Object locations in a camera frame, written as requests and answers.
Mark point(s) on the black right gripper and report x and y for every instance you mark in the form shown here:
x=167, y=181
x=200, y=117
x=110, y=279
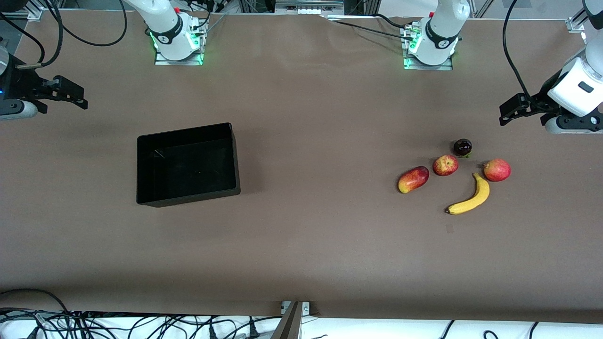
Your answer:
x=20, y=84

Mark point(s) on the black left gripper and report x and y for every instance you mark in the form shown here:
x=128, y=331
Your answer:
x=541, y=100

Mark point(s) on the small red yellow apple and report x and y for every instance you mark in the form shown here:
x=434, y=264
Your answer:
x=445, y=165

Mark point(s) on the yellow banana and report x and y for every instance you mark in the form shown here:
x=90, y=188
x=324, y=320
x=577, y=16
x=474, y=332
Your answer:
x=478, y=195

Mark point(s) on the black rectangular plastic box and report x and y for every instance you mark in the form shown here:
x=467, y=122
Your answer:
x=188, y=169

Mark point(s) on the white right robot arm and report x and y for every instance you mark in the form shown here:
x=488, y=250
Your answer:
x=167, y=28

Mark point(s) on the grey control box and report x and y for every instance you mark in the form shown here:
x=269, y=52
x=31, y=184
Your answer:
x=308, y=5

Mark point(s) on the dark purple mangosteen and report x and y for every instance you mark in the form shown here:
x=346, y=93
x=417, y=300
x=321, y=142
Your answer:
x=462, y=147

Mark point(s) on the pink red round apple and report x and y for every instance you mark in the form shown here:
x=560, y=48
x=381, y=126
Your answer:
x=497, y=170

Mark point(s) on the red yellow mango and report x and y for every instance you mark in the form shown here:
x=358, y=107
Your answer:
x=413, y=180

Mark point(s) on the aluminium frame profile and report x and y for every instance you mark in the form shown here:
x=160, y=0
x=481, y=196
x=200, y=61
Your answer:
x=35, y=12
x=577, y=23

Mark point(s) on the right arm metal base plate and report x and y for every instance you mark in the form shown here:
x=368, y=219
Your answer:
x=162, y=60

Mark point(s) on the small metal edge bracket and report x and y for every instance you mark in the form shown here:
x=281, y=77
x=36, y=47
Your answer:
x=306, y=308

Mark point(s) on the dark slanted post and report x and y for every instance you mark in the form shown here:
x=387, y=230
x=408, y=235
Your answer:
x=288, y=327

